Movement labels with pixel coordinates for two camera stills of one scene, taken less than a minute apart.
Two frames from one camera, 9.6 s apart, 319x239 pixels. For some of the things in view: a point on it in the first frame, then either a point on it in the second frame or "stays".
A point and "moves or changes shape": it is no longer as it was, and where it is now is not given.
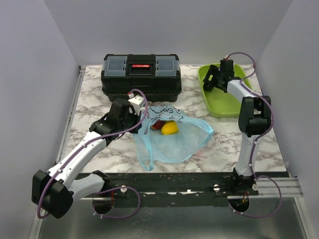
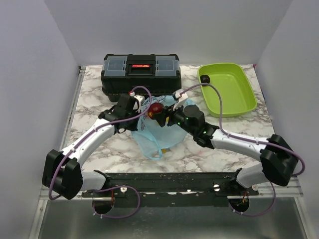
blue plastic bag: [152, 146] -> [146, 102]
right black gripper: [213, 70] -> [168, 112]
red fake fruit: [158, 125] -> [155, 108]
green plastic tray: [219, 102] stays
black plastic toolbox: [156, 77] stays
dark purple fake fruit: [208, 87] moves or changes shape
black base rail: [150, 189] stays
